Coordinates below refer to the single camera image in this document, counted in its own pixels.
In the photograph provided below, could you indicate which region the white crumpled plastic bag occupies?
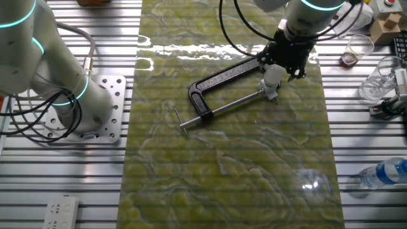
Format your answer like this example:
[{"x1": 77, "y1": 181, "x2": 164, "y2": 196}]
[{"x1": 333, "y1": 2, "x2": 375, "y2": 36}]

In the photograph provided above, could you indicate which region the black C-clamp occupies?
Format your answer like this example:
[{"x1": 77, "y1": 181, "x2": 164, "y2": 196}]
[{"x1": 172, "y1": 58, "x2": 266, "y2": 137}]

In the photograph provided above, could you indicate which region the glass beaker with dark liquid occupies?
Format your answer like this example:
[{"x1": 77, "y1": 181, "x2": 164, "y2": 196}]
[{"x1": 340, "y1": 34, "x2": 375, "y2": 68}]

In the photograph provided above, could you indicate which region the green marble pattern mat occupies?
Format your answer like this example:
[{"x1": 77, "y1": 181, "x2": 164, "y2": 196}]
[{"x1": 116, "y1": 0, "x2": 346, "y2": 229}]

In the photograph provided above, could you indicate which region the clear plastic cup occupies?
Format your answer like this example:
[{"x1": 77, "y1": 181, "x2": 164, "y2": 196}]
[{"x1": 358, "y1": 55, "x2": 403, "y2": 103}]

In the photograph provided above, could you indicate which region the white ribbed device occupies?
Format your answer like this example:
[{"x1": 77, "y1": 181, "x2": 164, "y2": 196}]
[{"x1": 394, "y1": 67, "x2": 407, "y2": 96}]

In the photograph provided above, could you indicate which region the black base cable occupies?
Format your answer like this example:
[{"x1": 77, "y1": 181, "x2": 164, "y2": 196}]
[
  {"x1": 0, "y1": 90, "x2": 76, "y2": 127},
  {"x1": 0, "y1": 90, "x2": 84, "y2": 143}
]

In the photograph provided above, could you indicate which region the blue label water bottle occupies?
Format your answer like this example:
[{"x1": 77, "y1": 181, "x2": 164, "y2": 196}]
[{"x1": 359, "y1": 157, "x2": 407, "y2": 191}]

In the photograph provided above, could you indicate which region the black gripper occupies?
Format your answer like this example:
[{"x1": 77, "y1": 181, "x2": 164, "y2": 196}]
[{"x1": 256, "y1": 28, "x2": 315, "y2": 83}]

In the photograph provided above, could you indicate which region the grey base cable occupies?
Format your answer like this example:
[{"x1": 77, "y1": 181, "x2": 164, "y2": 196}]
[{"x1": 54, "y1": 21, "x2": 96, "y2": 77}]

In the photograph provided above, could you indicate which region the black keyboard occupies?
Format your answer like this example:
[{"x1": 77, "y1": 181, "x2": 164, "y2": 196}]
[{"x1": 393, "y1": 31, "x2": 407, "y2": 60}]

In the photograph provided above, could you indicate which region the grey emergency stop box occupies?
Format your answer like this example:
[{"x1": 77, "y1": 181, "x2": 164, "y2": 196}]
[{"x1": 376, "y1": 0, "x2": 403, "y2": 18}]

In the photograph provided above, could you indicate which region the brown wooden item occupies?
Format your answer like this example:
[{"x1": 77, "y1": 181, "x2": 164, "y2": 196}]
[{"x1": 76, "y1": 0, "x2": 112, "y2": 7}]

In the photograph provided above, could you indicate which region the tan cardboard box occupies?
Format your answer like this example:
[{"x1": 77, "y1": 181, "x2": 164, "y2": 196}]
[{"x1": 369, "y1": 18, "x2": 401, "y2": 45}]

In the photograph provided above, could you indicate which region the black and metal tool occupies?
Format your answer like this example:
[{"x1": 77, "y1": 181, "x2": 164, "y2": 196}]
[{"x1": 368, "y1": 95, "x2": 407, "y2": 120}]

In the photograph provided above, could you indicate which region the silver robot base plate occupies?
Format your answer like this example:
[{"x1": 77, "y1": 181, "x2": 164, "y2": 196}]
[{"x1": 43, "y1": 74, "x2": 127, "y2": 144}]

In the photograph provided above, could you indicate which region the white power strip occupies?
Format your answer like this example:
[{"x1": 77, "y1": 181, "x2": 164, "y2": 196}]
[{"x1": 43, "y1": 195, "x2": 79, "y2": 229}]

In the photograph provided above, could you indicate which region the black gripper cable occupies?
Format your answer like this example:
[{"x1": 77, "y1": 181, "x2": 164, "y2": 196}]
[
  {"x1": 217, "y1": 0, "x2": 260, "y2": 59},
  {"x1": 233, "y1": 0, "x2": 277, "y2": 43}
]

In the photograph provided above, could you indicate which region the small wooden block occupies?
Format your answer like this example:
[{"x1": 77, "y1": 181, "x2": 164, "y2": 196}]
[{"x1": 383, "y1": 12, "x2": 403, "y2": 30}]

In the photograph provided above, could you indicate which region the white light bulb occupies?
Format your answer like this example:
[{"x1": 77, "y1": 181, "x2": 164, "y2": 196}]
[{"x1": 263, "y1": 63, "x2": 286, "y2": 87}]

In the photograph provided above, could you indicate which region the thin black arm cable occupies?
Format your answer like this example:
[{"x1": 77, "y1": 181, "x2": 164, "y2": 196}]
[{"x1": 313, "y1": 0, "x2": 365, "y2": 43}]

